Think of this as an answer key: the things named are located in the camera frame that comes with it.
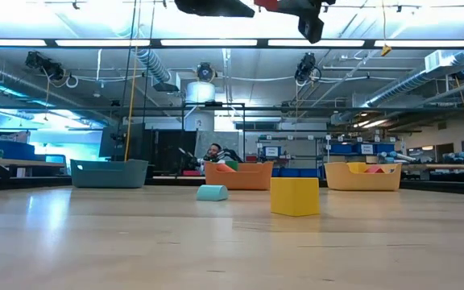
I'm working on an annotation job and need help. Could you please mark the ceiling light panel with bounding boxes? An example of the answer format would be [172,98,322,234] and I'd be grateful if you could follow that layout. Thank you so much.
[0,39,48,48]
[54,39,151,48]
[267,39,366,48]
[159,39,259,48]
[374,39,464,48]

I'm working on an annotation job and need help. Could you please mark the yellow hanging tag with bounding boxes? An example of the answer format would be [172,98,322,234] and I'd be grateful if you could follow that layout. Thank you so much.
[379,0,393,57]

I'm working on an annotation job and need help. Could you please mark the white cylindrical tank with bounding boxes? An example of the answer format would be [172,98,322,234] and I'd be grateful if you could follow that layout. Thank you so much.
[185,81,217,104]

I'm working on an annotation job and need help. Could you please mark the blue bin with white label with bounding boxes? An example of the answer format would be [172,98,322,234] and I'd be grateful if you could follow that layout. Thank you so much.
[262,145,283,159]

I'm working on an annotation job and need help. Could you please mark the person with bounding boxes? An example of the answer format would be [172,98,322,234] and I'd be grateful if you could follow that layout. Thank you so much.
[200,143,227,164]

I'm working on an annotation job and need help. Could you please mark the dark cabinet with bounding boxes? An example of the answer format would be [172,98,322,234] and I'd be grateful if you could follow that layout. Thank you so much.
[151,129,198,175]

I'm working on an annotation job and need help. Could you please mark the row of low blue bins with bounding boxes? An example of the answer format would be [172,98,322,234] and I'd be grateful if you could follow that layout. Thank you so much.
[271,168,326,180]

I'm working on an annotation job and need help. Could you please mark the black monitor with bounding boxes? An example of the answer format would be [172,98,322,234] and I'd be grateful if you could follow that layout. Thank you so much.
[98,123,147,161]

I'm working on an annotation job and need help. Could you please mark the yellow plastic bin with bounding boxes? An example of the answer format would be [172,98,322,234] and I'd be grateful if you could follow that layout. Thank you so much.
[324,161,403,192]

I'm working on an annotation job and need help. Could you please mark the orange plastic bin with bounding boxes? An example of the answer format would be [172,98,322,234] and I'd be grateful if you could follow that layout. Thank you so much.
[204,160,275,191]

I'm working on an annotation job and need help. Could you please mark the cyan half-round block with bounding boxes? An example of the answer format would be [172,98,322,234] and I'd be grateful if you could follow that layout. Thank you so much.
[196,184,230,202]

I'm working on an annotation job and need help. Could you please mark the teal plastic bin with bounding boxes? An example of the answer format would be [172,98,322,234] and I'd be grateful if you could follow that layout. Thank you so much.
[69,159,149,189]

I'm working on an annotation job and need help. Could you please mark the long wooden table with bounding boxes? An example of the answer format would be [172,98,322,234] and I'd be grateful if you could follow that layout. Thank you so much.
[400,163,464,172]

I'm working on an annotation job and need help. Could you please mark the blue crate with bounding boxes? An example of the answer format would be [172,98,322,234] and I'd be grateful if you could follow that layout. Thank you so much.
[0,139,36,161]

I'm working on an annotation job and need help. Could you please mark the wooden side table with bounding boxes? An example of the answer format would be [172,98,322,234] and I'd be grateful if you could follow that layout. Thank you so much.
[0,157,67,178]

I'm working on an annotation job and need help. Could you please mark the corrugated silver duct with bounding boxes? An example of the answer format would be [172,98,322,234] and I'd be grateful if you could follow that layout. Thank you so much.
[135,48,173,85]

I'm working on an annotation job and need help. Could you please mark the black hanging cable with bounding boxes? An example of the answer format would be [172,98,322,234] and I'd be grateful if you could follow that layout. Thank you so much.
[115,0,137,140]

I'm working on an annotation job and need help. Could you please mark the yellow hanging cord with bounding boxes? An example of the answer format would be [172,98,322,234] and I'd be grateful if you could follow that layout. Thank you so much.
[123,0,143,162]

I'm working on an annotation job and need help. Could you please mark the black aluminium table frame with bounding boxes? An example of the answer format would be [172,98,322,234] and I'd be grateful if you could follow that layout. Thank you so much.
[0,155,464,197]

